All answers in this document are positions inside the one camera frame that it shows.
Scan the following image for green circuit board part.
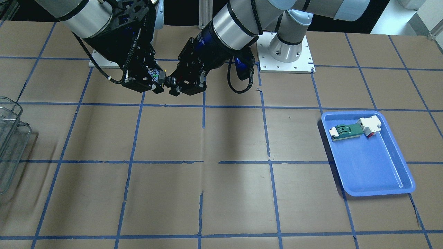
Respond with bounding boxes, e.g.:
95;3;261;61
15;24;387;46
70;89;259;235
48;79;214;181
329;123;364;141

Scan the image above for white terminal block part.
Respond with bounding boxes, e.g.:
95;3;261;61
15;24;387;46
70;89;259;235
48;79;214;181
357;115;382;138

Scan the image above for blue plastic tray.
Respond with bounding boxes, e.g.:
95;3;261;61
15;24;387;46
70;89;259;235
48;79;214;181
321;110;416;196

